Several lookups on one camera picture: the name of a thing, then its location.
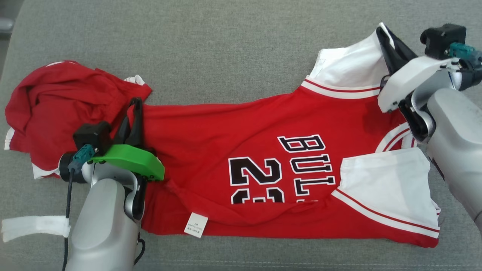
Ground black cable teal connector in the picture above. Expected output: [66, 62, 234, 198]
[449, 42, 482, 62]
[61, 145, 95, 271]

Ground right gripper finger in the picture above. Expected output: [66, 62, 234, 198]
[377, 27, 400, 76]
[385, 26, 418, 67]

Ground right black cable teal connector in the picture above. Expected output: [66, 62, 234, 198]
[449, 42, 482, 62]

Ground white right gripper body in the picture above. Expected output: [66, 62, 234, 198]
[378, 56, 458, 113]

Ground left black cable teal connector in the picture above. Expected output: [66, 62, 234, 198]
[61, 145, 95, 271]

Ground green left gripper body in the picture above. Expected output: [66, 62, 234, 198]
[88, 145, 165, 182]

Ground white fabric strap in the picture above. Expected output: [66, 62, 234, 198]
[1, 215, 71, 242]

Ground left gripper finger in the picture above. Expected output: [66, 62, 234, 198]
[113, 113, 132, 146]
[130, 97, 144, 148]

